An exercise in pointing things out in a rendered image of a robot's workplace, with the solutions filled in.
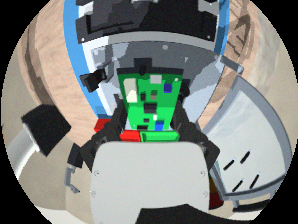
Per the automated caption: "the green circuit board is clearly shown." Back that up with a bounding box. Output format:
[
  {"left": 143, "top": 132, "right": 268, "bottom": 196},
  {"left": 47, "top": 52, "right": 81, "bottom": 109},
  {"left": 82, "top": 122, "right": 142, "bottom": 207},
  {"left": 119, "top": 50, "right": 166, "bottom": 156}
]
[{"left": 118, "top": 73, "right": 183, "bottom": 131}]

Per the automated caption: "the red bin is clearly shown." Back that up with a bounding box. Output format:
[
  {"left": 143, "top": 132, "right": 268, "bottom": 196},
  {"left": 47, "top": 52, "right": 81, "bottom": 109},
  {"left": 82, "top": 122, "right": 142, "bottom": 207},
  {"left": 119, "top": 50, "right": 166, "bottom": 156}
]
[{"left": 94, "top": 118, "right": 142, "bottom": 142}]

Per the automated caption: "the green bin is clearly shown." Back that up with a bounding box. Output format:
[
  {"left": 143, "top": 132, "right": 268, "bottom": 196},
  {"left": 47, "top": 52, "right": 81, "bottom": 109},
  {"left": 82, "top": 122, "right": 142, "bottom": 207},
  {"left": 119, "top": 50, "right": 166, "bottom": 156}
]
[{"left": 140, "top": 130, "right": 180, "bottom": 142}]

